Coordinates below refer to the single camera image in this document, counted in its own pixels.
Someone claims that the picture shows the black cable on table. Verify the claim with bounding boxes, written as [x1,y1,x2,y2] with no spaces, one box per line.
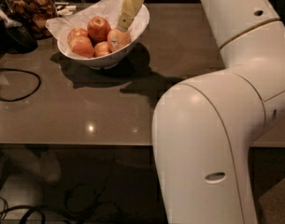
[0,68,42,104]

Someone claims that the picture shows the glass jar of snacks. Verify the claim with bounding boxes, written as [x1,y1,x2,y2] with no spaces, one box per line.
[6,0,57,39]

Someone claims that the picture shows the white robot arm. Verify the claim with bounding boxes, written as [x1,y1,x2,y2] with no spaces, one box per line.
[152,0,285,224]

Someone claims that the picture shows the back left red apple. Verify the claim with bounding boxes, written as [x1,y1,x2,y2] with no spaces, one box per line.
[67,28,88,44]

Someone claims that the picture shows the white ceramic bowl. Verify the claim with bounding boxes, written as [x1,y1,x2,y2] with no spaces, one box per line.
[57,0,150,69]

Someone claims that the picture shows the small white items behind bowl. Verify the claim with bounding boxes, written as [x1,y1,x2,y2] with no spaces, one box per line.
[56,5,77,16]

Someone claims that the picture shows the black cables on floor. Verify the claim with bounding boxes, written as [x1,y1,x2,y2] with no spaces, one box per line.
[0,149,124,224]

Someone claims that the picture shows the black round appliance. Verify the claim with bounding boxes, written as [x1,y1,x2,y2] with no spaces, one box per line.
[5,20,37,53]

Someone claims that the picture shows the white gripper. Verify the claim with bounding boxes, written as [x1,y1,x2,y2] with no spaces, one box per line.
[117,0,144,32]

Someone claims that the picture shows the top red apple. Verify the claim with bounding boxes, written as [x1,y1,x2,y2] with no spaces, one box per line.
[87,16,111,42]

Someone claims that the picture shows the front left red apple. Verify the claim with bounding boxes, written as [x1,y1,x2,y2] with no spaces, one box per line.
[70,36,94,58]

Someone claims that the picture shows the red apple with sticker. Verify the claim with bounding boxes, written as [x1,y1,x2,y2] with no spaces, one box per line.
[107,28,131,52]

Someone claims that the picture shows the small middle red apple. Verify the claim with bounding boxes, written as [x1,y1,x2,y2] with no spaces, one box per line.
[94,41,110,57]

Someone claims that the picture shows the white paper bowl liner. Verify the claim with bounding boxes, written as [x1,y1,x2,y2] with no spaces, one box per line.
[46,0,150,52]

